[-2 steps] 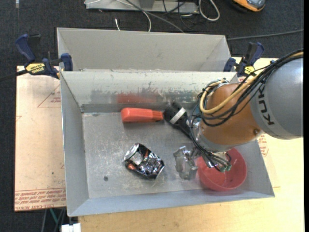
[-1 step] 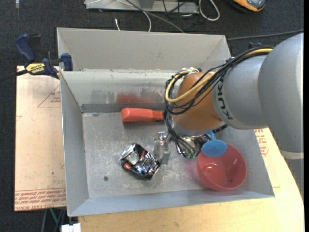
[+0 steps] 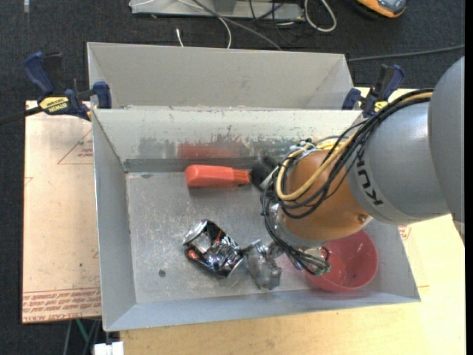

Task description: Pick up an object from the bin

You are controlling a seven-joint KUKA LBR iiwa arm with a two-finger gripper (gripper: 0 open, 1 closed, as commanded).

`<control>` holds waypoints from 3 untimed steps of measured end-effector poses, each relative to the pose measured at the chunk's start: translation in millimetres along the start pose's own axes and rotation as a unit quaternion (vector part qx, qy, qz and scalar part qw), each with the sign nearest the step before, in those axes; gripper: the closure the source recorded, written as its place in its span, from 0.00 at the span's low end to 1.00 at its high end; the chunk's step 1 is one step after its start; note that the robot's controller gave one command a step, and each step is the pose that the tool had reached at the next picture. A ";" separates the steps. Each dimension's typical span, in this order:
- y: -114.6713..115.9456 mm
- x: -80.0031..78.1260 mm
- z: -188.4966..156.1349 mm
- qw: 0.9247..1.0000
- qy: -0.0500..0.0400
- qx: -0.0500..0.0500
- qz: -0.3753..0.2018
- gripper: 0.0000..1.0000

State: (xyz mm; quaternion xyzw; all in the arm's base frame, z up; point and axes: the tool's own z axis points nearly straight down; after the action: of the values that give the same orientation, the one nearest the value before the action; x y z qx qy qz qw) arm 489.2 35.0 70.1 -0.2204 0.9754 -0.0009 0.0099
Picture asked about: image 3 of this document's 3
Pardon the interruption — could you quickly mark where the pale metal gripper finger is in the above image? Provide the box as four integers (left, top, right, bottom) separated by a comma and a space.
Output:
257, 263, 283, 291
242, 240, 265, 279

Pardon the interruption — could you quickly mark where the crushed black and silver can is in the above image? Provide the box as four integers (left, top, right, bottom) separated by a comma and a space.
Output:
182, 219, 245, 278

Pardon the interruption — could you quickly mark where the red plastic bowl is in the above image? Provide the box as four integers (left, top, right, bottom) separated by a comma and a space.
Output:
304, 229, 379, 294

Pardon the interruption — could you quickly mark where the orange and black hand tool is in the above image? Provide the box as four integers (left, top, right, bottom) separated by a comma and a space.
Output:
184, 162, 275, 191

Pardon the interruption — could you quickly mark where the grey metal bin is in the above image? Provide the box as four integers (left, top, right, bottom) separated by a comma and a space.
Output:
86, 41, 421, 332

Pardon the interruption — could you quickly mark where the brown cardboard board, red print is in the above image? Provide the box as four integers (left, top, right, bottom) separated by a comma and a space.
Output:
21, 100, 430, 324

